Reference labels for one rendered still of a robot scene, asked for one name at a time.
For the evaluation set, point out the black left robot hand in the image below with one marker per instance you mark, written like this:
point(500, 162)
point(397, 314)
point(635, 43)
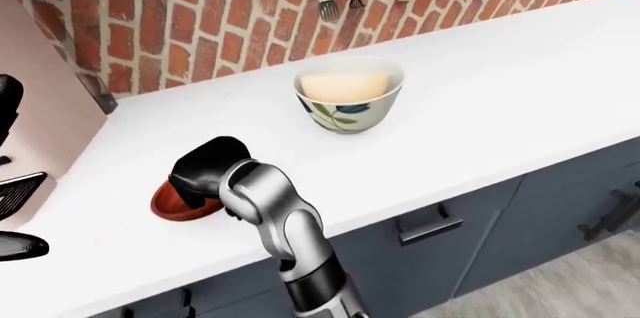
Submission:
point(20, 246)

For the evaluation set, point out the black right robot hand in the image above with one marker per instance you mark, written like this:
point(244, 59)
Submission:
point(207, 162)

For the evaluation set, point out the red-brown bowl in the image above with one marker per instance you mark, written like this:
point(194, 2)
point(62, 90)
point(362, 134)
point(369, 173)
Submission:
point(169, 210)

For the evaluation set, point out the grey cabinet door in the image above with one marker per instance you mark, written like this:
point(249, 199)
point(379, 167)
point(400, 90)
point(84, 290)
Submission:
point(400, 276)
point(230, 295)
point(550, 213)

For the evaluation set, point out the white floral ceramic bowl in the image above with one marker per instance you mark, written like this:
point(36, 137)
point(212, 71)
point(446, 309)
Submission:
point(345, 115)

